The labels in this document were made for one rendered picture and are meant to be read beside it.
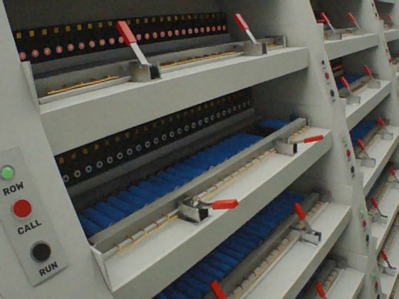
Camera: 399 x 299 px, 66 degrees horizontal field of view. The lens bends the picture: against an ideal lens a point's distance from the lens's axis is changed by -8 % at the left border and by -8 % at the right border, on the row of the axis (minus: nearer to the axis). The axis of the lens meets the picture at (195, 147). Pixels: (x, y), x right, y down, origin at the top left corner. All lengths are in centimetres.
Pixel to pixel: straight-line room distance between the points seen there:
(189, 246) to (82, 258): 14
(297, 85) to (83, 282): 64
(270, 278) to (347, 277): 34
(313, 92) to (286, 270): 40
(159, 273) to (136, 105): 20
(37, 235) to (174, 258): 17
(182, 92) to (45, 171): 21
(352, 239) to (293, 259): 27
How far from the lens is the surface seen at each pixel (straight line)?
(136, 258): 40
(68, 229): 34
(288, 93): 82
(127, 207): 47
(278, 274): 64
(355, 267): 95
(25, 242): 32
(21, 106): 33
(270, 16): 83
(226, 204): 40
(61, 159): 51
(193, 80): 46
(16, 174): 32
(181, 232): 43
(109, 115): 37
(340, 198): 86
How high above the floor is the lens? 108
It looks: 7 degrees down
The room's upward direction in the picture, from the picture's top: 19 degrees counter-clockwise
